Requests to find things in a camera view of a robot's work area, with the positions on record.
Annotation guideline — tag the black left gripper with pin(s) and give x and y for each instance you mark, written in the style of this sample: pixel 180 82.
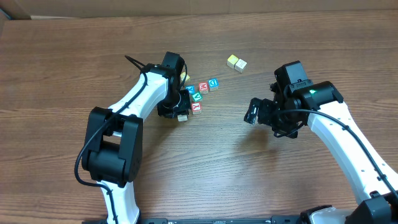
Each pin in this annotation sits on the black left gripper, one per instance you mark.
pixel 175 109

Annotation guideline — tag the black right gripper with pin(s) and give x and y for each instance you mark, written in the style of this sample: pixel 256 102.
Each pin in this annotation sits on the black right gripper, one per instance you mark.
pixel 264 112

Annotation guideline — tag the plain cream wooden block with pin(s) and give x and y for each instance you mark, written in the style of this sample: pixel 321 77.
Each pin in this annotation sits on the plain cream wooden block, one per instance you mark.
pixel 182 117

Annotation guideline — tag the red Y wooden block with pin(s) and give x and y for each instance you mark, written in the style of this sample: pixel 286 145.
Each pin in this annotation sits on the red Y wooden block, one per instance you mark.
pixel 196 107

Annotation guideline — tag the blue D wooden block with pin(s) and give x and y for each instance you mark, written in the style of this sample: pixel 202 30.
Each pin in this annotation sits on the blue D wooden block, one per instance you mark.
pixel 213 84

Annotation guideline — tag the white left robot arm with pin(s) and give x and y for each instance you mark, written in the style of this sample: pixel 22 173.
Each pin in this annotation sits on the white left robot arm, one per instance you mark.
pixel 112 152

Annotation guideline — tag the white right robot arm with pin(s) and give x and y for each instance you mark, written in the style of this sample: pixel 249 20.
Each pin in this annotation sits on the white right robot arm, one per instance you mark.
pixel 321 107

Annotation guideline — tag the blue X wooden block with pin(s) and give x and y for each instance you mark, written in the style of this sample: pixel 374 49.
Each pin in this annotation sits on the blue X wooden block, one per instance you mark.
pixel 191 89

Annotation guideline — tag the green V wooden block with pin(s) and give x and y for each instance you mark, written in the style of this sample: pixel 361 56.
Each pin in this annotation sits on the green V wooden block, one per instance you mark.
pixel 197 97

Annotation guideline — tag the red M wooden block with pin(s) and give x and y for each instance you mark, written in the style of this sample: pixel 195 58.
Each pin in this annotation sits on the red M wooden block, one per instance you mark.
pixel 203 88

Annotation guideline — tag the yellow top wooden block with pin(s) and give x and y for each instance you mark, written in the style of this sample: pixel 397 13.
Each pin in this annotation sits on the yellow top wooden block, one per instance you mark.
pixel 231 61

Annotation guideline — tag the yellow ring wooden block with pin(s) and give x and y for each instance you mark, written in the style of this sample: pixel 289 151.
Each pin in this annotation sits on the yellow ring wooden block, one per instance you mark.
pixel 240 65

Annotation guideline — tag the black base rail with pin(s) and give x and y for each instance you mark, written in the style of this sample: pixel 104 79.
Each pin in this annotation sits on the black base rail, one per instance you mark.
pixel 275 219

